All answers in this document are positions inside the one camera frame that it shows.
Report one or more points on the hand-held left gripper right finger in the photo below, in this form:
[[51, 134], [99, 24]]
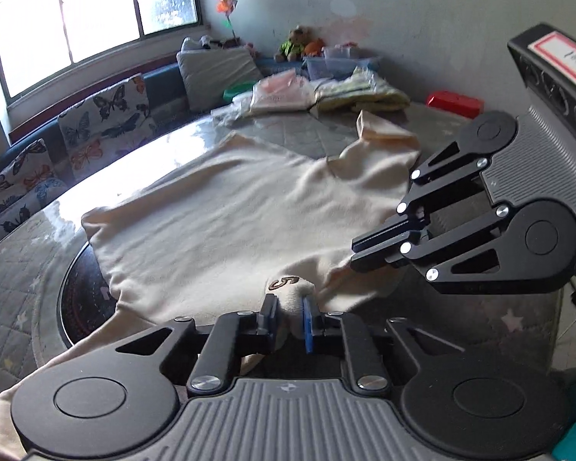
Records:
[[309, 324]]

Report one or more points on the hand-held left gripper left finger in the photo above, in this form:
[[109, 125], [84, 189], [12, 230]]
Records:
[[270, 319]]

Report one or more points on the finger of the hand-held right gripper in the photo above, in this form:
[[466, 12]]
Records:
[[422, 187], [456, 245]]

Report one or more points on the cream shirt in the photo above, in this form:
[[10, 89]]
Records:
[[221, 211]]

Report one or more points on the yellow folded clothes stack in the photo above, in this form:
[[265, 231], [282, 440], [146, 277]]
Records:
[[360, 91]]

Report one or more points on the pink folded clothes pack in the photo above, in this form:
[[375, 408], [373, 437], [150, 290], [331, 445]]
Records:
[[278, 93]]

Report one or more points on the red box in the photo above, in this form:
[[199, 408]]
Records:
[[456, 102]]

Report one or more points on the clear plastic storage boxes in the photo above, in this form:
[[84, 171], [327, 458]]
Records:
[[338, 63]]

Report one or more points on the round black table disc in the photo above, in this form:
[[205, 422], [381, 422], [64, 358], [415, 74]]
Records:
[[84, 293]]

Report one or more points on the stuffed toy bear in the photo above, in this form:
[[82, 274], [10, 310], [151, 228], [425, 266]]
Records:
[[293, 44]]

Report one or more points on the green bowl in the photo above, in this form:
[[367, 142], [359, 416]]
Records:
[[237, 91]]

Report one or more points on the grey pillow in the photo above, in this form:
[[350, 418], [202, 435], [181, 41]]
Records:
[[216, 72]]

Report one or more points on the butterfly print cushion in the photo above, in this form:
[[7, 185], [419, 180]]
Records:
[[14, 189], [108, 125]]

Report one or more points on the blue sofa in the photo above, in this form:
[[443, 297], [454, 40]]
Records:
[[165, 84]]

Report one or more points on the grey quilted star table cover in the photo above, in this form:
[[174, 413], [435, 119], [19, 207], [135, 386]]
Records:
[[9, 288]]

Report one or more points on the colourful pinwheel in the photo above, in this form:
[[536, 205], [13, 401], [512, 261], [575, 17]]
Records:
[[226, 7]]

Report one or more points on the window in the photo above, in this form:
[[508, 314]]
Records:
[[91, 5]]

